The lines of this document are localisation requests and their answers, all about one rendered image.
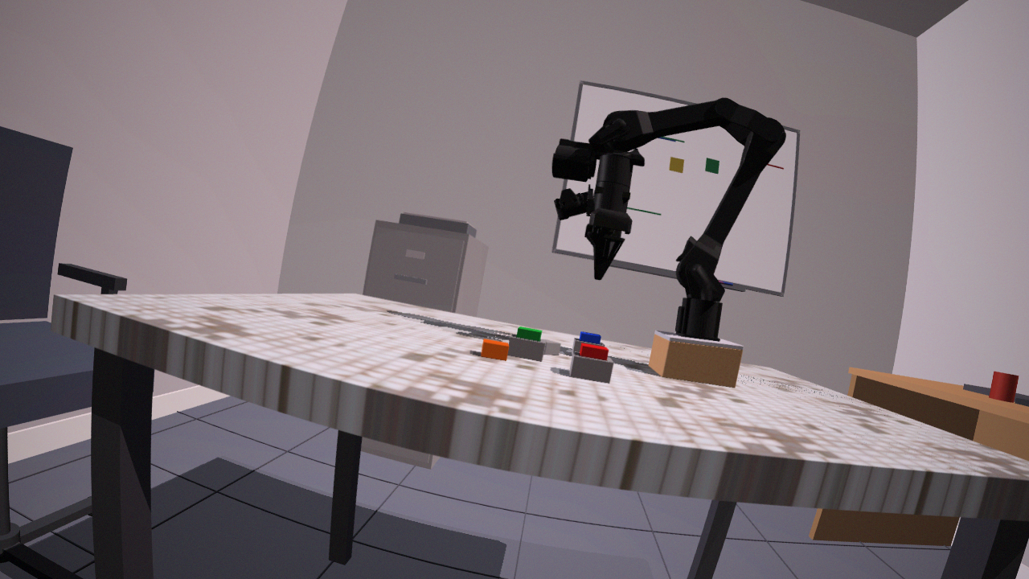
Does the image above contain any red button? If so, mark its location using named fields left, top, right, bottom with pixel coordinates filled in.
left=569, top=343, right=614, bottom=383

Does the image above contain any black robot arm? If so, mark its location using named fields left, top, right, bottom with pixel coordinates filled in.
left=552, top=98, right=786, bottom=342

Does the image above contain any blue button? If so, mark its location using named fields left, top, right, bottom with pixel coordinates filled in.
left=572, top=331, right=605, bottom=353

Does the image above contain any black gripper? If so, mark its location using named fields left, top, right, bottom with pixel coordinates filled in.
left=586, top=182, right=632, bottom=280

